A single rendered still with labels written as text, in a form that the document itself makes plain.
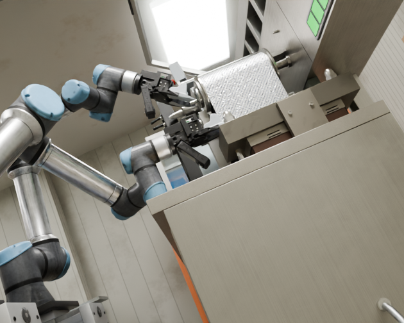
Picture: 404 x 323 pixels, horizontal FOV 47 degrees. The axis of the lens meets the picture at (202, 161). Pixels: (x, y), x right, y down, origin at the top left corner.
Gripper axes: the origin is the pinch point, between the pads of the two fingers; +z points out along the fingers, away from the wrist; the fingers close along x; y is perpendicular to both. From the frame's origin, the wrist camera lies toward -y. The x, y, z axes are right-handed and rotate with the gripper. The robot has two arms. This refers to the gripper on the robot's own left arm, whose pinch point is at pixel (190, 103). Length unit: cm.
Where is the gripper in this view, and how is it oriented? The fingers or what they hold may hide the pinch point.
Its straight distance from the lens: 160.2
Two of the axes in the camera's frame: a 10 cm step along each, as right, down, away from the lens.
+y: 2.8, -9.1, 2.9
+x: 0.3, 3.1, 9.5
